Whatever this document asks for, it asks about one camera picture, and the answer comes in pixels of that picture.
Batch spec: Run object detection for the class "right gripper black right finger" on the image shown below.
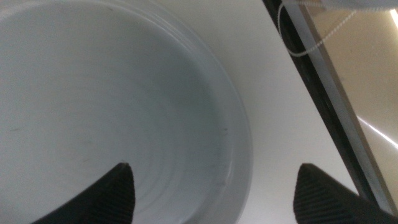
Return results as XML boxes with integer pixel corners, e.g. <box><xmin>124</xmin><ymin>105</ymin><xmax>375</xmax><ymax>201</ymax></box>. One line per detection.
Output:
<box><xmin>292</xmin><ymin>162</ymin><xmax>398</xmax><ymax>224</ymax></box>

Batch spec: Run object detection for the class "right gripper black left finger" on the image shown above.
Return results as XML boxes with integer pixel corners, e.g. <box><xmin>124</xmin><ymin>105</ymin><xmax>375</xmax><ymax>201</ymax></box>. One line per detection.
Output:
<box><xmin>30</xmin><ymin>162</ymin><xmax>136</xmax><ymax>224</ymax></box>

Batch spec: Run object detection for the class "grey shallow bowl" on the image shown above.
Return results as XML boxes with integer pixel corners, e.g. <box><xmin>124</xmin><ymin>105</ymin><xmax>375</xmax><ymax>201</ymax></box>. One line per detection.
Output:
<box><xmin>0</xmin><ymin>0</ymin><xmax>254</xmax><ymax>224</ymax></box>

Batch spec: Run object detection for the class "black and aluminium table frame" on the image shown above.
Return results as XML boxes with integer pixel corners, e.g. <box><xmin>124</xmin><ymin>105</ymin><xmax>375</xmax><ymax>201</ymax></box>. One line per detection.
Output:
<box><xmin>262</xmin><ymin>0</ymin><xmax>398</xmax><ymax>216</ymax></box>

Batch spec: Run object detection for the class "white thin cord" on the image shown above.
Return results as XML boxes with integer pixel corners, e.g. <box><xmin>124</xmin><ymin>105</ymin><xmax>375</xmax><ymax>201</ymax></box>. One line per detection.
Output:
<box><xmin>277</xmin><ymin>2</ymin><xmax>357</xmax><ymax>58</ymax></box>

